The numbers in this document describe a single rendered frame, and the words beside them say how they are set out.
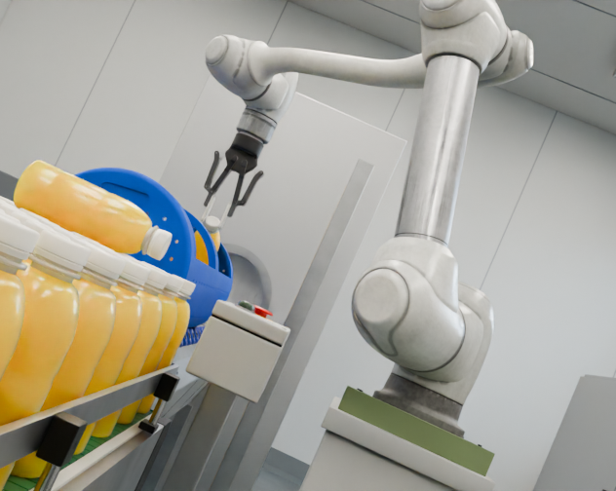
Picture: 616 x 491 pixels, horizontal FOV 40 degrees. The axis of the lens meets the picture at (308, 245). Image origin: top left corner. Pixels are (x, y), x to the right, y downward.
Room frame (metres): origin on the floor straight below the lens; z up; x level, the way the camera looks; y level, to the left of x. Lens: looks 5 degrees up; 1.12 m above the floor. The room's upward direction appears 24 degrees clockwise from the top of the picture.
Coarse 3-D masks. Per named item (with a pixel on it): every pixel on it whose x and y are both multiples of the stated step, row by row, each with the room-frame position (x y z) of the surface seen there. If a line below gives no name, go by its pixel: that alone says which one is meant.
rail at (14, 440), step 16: (176, 368) 1.28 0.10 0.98; (128, 384) 0.92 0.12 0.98; (144, 384) 1.03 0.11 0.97; (80, 400) 0.73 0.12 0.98; (96, 400) 0.78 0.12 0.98; (112, 400) 0.86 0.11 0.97; (128, 400) 0.96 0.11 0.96; (32, 416) 0.61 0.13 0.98; (48, 416) 0.63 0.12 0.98; (80, 416) 0.74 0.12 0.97; (96, 416) 0.82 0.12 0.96; (0, 432) 0.54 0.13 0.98; (16, 432) 0.56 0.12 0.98; (32, 432) 0.61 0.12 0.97; (0, 448) 0.55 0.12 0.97; (16, 448) 0.58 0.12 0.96; (32, 448) 0.63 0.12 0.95; (0, 464) 0.56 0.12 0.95
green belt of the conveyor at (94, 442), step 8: (136, 416) 1.21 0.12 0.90; (144, 416) 1.24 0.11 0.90; (120, 424) 1.12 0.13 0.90; (128, 424) 1.14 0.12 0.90; (112, 432) 1.05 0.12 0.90; (120, 432) 1.07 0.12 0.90; (96, 440) 0.98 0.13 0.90; (104, 440) 0.99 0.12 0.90; (88, 448) 0.93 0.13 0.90; (72, 456) 0.87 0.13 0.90; (80, 456) 0.88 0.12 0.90; (8, 480) 0.72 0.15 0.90; (16, 480) 0.72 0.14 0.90; (24, 480) 0.73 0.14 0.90; (32, 480) 0.74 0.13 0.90; (8, 488) 0.70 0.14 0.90; (16, 488) 0.71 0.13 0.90; (24, 488) 0.72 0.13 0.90
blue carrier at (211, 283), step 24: (120, 168) 1.43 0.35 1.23; (120, 192) 1.43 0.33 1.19; (144, 192) 1.43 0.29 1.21; (168, 192) 1.43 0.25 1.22; (168, 216) 1.42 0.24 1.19; (192, 216) 1.83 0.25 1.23; (192, 240) 1.45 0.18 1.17; (168, 264) 1.42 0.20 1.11; (192, 264) 1.45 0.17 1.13; (216, 264) 1.85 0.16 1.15; (216, 288) 1.94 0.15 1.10; (192, 312) 1.78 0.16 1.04
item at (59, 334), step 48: (0, 288) 0.49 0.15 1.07; (48, 288) 0.61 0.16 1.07; (96, 288) 0.74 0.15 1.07; (144, 288) 0.99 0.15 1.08; (0, 336) 0.49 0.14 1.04; (48, 336) 0.61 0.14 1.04; (96, 336) 0.74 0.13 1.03; (144, 336) 0.99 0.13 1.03; (0, 384) 0.60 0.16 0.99; (48, 384) 0.63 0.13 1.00; (96, 384) 0.86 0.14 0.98; (96, 432) 0.98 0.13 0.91; (0, 480) 0.62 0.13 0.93
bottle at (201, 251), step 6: (198, 234) 2.07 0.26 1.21; (210, 234) 2.07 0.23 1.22; (216, 234) 2.08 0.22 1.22; (198, 240) 2.07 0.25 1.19; (216, 240) 2.08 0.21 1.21; (198, 246) 2.08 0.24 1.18; (204, 246) 2.07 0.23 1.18; (216, 246) 2.09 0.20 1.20; (198, 252) 2.09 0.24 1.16; (204, 252) 2.08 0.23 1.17; (198, 258) 2.10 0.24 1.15; (204, 258) 2.10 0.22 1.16
